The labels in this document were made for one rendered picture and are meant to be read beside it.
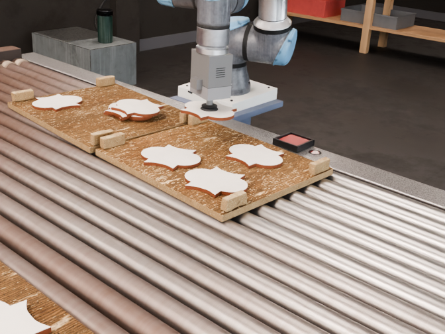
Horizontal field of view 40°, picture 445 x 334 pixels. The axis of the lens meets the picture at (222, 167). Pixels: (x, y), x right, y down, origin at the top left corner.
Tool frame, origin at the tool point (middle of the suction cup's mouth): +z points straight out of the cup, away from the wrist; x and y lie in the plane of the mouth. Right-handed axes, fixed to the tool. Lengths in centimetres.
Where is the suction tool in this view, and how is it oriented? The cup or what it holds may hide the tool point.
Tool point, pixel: (208, 113)
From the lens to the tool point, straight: 146.4
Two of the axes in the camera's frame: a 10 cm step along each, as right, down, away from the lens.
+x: 8.5, -1.6, 5.0
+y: 5.2, 3.6, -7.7
